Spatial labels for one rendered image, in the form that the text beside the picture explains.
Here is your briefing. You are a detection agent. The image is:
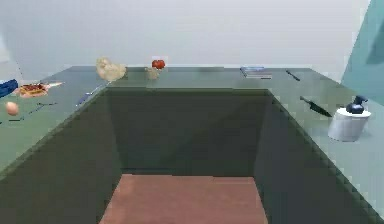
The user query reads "beige lumpy food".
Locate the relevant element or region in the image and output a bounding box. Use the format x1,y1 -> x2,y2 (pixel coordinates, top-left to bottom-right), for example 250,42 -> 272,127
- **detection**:
95,56 -> 128,82

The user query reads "green kitchen counter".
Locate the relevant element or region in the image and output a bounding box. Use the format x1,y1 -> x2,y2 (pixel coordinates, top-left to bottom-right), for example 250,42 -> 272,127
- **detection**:
0,65 -> 384,224

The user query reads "blue grey book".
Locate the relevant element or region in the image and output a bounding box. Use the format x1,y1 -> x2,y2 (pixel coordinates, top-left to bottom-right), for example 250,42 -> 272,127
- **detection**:
239,65 -> 273,80

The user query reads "thin black pen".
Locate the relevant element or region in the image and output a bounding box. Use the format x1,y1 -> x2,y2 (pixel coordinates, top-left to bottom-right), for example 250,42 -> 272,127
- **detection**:
285,69 -> 301,82

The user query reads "black kitchen knife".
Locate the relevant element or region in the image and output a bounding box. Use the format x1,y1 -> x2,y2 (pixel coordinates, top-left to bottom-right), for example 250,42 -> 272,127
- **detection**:
299,95 -> 333,118

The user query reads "thin black utensil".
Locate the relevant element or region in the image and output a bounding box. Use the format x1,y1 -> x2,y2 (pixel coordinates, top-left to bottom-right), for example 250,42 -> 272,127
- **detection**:
9,101 -> 58,122

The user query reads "white soap dispenser bottle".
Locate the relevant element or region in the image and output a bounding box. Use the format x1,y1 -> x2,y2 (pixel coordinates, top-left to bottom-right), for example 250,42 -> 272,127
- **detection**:
327,95 -> 372,143

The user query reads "brown egg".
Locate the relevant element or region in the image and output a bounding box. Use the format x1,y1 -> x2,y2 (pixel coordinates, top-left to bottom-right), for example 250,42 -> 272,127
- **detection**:
5,101 -> 20,117

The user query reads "dark blue object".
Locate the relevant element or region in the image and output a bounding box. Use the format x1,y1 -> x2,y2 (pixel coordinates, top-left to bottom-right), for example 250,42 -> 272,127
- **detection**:
0,78 -> 20,99

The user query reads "blue handled utensil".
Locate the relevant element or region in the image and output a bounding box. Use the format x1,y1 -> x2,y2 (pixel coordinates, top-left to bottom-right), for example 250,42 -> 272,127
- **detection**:
75,81 -> 111,108

